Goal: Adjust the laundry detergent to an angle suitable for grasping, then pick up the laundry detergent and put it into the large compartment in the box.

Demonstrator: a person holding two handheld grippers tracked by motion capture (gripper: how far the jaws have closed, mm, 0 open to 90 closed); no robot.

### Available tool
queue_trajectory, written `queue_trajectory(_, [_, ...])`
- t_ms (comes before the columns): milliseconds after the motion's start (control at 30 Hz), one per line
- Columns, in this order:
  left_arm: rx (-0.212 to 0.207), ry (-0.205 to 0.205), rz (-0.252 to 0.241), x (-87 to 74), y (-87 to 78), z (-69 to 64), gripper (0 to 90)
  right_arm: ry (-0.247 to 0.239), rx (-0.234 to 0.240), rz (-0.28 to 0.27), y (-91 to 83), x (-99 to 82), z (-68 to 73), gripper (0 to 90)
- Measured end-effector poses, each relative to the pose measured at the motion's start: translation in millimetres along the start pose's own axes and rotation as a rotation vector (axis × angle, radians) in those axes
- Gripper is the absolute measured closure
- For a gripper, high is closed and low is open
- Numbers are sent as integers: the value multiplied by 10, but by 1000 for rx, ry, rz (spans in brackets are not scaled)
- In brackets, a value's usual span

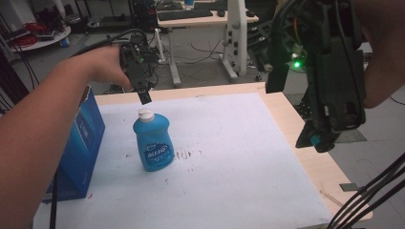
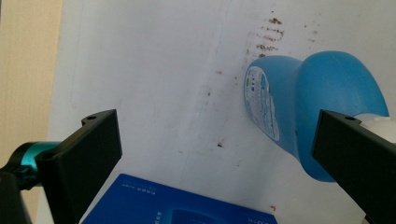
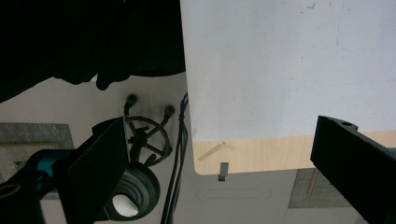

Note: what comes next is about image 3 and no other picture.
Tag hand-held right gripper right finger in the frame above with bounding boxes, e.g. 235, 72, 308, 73
310, 115, 396, 224

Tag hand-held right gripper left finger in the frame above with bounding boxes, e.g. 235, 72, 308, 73
50, 117, 130, 224

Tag grey floor mat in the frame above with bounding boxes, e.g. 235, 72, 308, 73
288, 168, 353, 209
0, 121, 75, 200

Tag black ribbed rubber bellows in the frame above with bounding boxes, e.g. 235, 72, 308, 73
95, 161, 162, 222

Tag black wheeled chair base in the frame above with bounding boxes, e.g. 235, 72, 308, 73
122, 92, 176, 168

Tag clear tape strip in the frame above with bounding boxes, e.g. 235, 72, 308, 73
197, 141, 229, 162

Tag black cable bundle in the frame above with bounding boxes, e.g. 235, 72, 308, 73
160, 91, 191, 224

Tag small grey metal bracket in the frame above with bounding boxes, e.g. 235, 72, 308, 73
218, 161, 230, 182

